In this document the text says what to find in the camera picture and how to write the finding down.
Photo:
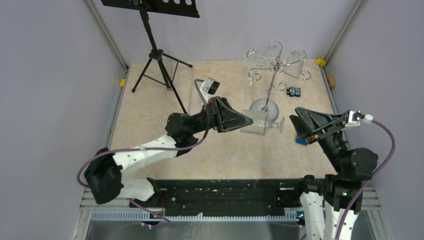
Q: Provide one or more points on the black music stand tripod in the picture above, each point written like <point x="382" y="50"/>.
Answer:
<point x="184" y="8"/>

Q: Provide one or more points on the blue orange toy truck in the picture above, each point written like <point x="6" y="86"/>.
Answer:
<point x="298" y="140"/>

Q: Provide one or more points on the yellow corner clamp right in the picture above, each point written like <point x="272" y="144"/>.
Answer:
<point x="320" y="62"/>

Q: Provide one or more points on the yellow clamp left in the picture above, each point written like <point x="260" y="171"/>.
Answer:
<point x="122" y="83"/>

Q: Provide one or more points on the ribbed clear wine glass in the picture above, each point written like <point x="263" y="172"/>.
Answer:
<point x="261" y="123"/>

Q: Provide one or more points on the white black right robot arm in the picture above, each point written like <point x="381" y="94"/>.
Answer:
<point x="331" y="206"/>

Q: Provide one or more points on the left rear wine glass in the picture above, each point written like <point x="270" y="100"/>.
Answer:
<point x="272" y="51"/>

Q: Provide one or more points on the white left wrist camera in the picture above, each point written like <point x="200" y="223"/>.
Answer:
<point x="209" y="88"/>

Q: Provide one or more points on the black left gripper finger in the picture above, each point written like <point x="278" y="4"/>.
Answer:
<point x="227" y="117"/>
<point x="225" y="128"/>

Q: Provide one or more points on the blue owl eraser toy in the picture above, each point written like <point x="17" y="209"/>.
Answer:
<point x="293" y="91"/>

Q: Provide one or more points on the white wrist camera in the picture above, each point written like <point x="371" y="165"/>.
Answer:
<point x="209" y="88"/>
<point x="355" y="118"/>

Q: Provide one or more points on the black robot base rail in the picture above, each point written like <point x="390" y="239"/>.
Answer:
<point x="228" y="197"/>

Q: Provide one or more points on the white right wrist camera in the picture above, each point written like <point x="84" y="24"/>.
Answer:
<point x="355" y="118"/>

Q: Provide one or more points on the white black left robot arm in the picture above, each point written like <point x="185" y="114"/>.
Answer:
<point x="108" y="173"/>

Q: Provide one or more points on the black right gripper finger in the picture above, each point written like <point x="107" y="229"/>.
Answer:
<point x="325" y="120"/>
<point x="305" y="127"/>

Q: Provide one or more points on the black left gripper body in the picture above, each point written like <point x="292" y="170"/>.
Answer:
<point x="211" y="112"/>

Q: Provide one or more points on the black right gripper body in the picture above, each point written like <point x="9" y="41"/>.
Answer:
<point x="335" y="140"/>

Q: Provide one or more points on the wooden block at wall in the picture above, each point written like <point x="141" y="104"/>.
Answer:
<point x="331" y="80"/>

